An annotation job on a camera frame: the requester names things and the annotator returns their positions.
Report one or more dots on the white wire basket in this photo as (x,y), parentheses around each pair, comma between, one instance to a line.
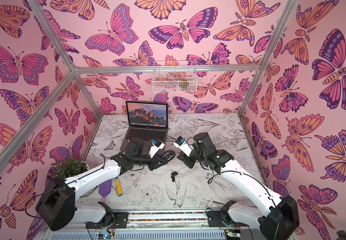
(175,82)

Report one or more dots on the blue garden hand rake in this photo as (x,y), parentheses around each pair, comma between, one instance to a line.
(119,190)

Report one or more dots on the aluminium frame post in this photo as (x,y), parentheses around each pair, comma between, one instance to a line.
(55,40)
(282,24)

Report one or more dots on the aluminium frame post left rear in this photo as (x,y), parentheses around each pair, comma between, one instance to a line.
(55,40)

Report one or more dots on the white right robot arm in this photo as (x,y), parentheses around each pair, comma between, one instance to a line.
(275,216)

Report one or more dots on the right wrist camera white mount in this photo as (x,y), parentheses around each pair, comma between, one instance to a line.
(182,144)

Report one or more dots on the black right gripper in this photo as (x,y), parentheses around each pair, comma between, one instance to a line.
(189,157)

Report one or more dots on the green potted plant white pot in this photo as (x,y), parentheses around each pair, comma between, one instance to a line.
(69,168)

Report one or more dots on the grey laptop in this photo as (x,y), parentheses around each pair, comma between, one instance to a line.
(147,121)

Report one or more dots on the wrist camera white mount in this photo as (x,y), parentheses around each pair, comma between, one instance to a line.
(182,144)
(156,145)

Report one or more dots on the aluminium frame left diagonal bar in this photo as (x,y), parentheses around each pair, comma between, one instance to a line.
(13,145)

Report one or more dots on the aluminium frame top rear bar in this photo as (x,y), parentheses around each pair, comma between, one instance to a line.
(183,68)

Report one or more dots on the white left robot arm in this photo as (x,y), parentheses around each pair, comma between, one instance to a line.
(59,205)

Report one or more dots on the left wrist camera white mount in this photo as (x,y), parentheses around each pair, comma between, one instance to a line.
(156,145)

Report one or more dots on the black wireless mouse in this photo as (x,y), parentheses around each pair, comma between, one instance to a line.
(168,156)

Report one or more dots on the purple garden trowel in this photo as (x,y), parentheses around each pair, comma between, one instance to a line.
(105,189)

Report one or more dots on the black mouse battery cover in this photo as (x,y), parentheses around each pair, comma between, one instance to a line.
(173,176)

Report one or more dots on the aluminium frame post right rear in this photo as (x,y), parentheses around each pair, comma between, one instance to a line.
(282,24)

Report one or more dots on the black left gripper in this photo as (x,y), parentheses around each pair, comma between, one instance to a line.
(155,161)

